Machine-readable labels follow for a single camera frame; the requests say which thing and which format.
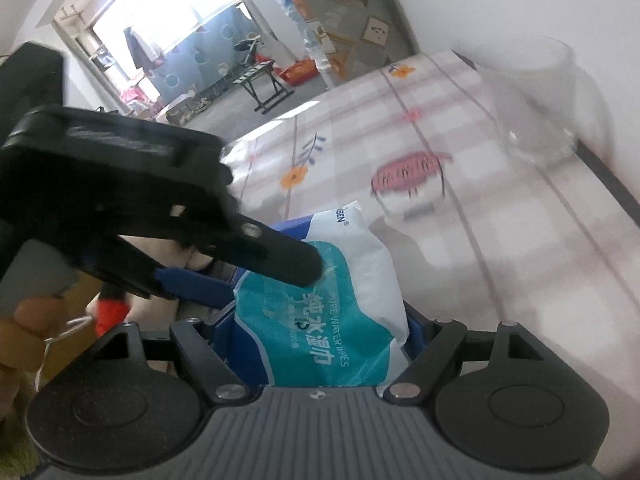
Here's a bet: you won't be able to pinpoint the clear plastic container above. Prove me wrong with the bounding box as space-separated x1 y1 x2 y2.
467 35 608 166

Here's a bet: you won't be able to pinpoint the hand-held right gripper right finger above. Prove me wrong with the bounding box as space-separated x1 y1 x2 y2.
384 302 551 402

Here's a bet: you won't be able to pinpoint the wall socket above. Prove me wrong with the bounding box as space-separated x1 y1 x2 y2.
362 16 391 46

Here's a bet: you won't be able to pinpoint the teal and white wipes pack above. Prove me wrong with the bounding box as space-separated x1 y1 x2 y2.
232 200 411 396

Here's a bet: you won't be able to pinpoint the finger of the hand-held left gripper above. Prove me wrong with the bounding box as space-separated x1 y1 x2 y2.
215 212 323 287
75 237 236 311

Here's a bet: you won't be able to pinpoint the red object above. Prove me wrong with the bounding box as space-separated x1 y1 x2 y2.
95 297 132 337

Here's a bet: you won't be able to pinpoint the folding stool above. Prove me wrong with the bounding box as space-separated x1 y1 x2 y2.
235 60 296 116

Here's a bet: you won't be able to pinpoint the blue dotted curtain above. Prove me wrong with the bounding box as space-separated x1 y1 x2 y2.
150 15 261 106

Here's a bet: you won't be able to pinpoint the hanging clothes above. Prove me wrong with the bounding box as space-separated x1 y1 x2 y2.
124 25 166 71

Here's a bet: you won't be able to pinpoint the red bag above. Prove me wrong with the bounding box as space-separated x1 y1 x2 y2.
277 60 318 86

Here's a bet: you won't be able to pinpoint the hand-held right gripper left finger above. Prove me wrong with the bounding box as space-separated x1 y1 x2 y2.
92 305 249 404

